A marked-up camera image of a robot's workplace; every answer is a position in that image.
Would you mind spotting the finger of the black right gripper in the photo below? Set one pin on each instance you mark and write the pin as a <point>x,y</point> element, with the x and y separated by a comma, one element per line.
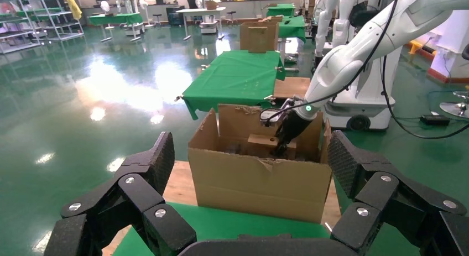
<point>282,148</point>

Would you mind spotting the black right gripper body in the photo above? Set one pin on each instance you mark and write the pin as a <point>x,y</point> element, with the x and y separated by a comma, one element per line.
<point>293,126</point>

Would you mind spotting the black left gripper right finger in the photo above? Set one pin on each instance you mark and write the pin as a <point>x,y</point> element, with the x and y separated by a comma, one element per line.
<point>377,188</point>

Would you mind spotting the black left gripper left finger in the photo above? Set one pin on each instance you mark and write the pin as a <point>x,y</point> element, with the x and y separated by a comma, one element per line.
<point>146,181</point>

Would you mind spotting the wooden block with hole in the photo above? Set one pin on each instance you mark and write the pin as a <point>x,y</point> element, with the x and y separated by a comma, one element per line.
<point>262,140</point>

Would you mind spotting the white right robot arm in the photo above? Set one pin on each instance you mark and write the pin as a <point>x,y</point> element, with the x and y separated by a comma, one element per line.
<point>348,64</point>

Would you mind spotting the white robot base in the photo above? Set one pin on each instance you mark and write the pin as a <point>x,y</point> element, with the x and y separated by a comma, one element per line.
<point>209,26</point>
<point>133,29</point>

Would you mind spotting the large open cardboard carton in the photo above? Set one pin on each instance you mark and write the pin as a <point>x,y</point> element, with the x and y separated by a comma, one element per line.
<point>238,188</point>

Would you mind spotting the small brown cardboard box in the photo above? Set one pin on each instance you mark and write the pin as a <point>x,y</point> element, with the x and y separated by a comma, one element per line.
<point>210,5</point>

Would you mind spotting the green tablecloth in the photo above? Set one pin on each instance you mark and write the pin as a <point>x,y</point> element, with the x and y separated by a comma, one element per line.
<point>234,78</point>
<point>113,18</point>
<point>280,9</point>
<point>220,225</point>
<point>293,27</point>

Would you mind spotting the white wheeled robot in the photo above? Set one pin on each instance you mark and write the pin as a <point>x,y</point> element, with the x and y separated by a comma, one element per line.
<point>370,89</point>

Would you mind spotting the black power adapter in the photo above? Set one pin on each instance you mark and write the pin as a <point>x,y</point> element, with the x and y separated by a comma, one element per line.
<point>434,120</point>

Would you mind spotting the chrome stool base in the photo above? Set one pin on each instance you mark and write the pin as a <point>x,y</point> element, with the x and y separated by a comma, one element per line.
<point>454,108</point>

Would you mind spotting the black round stool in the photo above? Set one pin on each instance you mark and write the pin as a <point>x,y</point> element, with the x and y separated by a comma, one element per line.
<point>231,16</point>
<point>157,18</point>

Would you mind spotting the white red platform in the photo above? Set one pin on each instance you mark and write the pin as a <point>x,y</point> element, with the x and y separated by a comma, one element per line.
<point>450,60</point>

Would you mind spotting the white table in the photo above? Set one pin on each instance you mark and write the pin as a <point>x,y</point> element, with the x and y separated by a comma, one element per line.
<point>199,10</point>

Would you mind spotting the person in black clothes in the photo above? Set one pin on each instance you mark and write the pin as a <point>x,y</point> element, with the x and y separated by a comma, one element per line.
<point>192,1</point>

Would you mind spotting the white standing fan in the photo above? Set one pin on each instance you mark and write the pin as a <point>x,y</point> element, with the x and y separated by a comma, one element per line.
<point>104,7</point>
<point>142,4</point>

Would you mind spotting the metal shelving rack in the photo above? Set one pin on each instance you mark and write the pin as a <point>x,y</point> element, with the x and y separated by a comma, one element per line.
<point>60,25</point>
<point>14,38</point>

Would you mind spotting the yellow cloth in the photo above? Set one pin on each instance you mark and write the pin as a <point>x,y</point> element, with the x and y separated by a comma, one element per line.
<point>72,5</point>

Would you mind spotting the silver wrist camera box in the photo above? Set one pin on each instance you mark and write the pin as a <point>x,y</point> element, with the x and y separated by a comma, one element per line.
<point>270,118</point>

